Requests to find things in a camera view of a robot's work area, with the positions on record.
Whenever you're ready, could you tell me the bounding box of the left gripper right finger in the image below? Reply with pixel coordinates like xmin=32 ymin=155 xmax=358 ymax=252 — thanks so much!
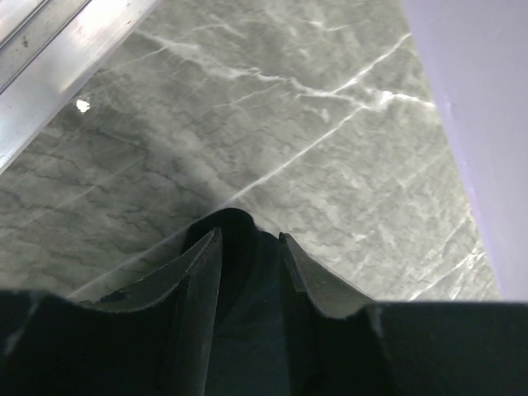
xmin=279 ymin=233 xmax=527 ymax=395

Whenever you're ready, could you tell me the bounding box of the aluminium frame rail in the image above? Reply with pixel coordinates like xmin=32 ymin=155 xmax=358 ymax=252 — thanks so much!
xmin=1 ymin=0 xmax=157 ymax=169

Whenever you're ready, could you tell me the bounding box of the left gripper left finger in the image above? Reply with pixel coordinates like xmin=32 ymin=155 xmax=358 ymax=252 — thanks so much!
xmin=1 ymin=229 xmax=222 ymax=395

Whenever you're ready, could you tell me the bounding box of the black t shirt blue logo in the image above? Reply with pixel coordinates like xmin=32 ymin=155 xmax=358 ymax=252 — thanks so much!
xmin=182 ymin=208 xmax=290 ymax=395

